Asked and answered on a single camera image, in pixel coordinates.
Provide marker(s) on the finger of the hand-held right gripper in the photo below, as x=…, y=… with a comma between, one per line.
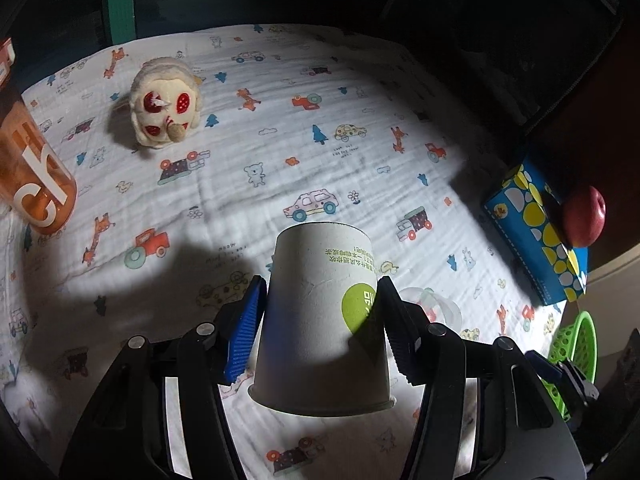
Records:
x=545, y=365

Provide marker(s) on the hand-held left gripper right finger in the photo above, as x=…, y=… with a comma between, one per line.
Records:
x=397, y=335

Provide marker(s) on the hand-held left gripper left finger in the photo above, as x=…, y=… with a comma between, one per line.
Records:
x=245, y=335

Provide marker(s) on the green plastic basket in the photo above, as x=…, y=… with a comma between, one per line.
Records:
x=575, y=335

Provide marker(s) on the white paper cup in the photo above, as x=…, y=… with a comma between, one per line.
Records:
x=310, y=320

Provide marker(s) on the blue patterned box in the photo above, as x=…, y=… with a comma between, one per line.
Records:
x=520, y=220

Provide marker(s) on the red apple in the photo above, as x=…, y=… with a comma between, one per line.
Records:
x=582, y=215

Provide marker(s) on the printed blanket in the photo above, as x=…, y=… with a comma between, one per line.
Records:
x=300, y=135

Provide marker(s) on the cream plush toy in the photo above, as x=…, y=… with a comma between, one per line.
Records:
x=160, y=110

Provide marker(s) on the orange water bottle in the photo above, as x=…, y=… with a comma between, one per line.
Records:
x=30, y=170

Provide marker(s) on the green window frame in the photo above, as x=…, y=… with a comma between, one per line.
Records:
x=121, y=0

